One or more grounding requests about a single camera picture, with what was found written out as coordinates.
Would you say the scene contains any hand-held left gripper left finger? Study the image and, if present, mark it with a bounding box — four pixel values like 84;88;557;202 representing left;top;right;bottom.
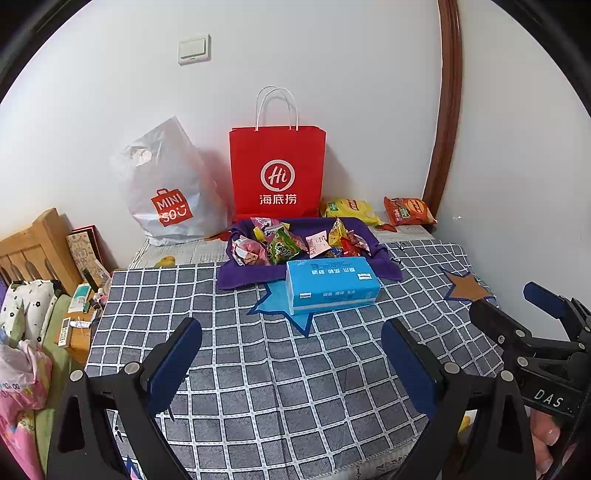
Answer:
46;318;204;480

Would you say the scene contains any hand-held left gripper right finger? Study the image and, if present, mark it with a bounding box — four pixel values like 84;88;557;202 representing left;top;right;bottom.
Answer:
381;318;539;480

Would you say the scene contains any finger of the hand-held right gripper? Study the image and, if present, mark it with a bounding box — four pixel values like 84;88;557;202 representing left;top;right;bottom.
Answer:
468;298;546;366
523;281;591;341

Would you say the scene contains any pale pink labelled packet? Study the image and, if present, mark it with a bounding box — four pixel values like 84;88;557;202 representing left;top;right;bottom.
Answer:
305;233;331;257

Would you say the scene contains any pile of mixed snacks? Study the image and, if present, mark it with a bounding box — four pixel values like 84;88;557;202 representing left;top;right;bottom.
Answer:
231;217;372;267

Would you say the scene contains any person's right hand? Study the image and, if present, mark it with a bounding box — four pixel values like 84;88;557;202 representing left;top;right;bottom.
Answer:
529;408;575;480

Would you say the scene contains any grey checked blanket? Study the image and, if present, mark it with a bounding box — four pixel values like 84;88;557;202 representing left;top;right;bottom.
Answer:
84;240;504;480

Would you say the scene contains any wooden nightstand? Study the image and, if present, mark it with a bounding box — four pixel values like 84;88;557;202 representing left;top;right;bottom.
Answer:
53;281;109;365

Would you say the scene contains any teal small box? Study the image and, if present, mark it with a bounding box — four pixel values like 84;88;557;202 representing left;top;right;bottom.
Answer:
69;282;93;311

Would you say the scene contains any blue tissue pack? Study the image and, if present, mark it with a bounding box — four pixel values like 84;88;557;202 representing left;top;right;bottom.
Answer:
285;257;382;315

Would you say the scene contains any green bedding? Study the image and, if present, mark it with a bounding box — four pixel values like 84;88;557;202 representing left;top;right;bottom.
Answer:
34;293;75;462

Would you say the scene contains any patterned gift box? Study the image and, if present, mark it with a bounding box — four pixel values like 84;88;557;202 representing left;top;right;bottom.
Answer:
66;224;112;289

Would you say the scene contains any orange chip bag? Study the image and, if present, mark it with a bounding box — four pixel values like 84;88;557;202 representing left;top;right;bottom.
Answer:
383;196;438;227

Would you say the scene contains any white flower-print pillow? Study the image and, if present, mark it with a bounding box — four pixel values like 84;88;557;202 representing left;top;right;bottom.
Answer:
0;279;63;342

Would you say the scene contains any pink plastic bag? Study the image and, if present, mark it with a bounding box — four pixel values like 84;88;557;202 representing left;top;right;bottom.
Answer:
0;339;54;480

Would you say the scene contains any yellow chip bag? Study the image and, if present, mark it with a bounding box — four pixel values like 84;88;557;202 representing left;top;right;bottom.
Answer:
321;198;384;227

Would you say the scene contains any wooden headboard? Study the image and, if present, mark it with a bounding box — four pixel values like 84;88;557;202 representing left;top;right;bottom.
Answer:
0;208;84;296

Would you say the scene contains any white plastic shopping bag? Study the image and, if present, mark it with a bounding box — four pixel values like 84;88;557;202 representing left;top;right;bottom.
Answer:
111;116;236;247

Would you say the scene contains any red paper bag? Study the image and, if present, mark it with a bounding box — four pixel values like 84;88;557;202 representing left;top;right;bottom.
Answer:
229;85;327;217

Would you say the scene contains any brown wooden door frame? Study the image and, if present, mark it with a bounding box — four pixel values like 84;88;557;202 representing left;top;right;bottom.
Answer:
422;0;464;213

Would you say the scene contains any white light switch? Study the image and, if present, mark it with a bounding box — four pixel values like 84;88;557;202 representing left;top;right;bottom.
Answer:
178;34;212;65

